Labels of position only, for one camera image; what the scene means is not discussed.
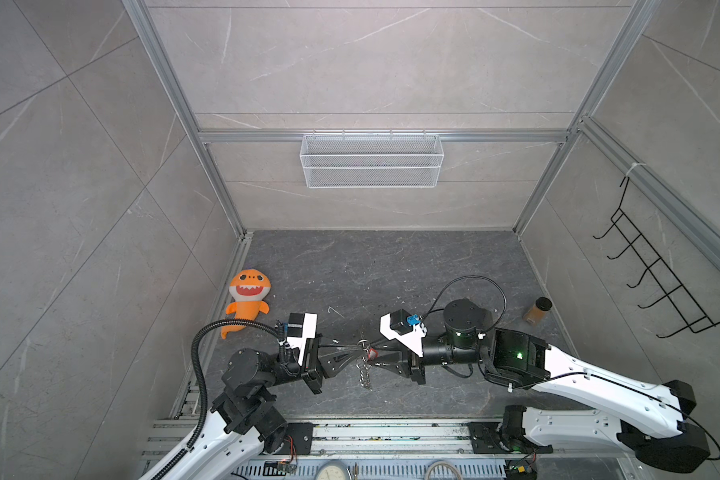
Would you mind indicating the white wire mesh basket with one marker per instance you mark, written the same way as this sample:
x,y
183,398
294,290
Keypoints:
x,y
371,160

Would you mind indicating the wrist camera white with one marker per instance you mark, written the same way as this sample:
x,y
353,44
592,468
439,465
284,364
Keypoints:
x,y
405,328
301,329

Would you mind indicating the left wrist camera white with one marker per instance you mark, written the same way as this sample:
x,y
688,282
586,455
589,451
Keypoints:
x,y
301,329

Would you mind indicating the orange shark plush toy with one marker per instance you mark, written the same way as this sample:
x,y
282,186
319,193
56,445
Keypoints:
x,y
248,290

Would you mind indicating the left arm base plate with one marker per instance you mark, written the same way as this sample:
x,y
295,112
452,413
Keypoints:
x,y
296,439

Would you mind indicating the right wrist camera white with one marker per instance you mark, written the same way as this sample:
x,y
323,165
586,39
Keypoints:
x,y
405,328

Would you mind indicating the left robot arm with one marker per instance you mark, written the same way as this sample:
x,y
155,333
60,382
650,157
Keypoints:
x,y
242,422

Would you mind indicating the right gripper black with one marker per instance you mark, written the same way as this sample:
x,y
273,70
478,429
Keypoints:
x,y
404,364

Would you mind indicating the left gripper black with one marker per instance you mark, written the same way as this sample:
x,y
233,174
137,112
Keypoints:
x,y
342,356

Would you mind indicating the aluminium rail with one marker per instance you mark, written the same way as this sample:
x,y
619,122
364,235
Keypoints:
x,y
386,437

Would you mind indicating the round gauge dial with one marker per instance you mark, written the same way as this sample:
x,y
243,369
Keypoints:
x,y
333,470

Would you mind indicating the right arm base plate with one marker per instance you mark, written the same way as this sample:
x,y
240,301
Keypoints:
x,y
495,438

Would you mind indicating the brown spice bottle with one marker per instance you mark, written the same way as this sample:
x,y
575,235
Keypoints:
x,y
538,310

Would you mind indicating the black wire hook rack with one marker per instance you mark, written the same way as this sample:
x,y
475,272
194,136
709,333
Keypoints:
x,y
694,318

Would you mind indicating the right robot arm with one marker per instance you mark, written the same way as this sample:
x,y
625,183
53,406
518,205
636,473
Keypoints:
x,y
652,421

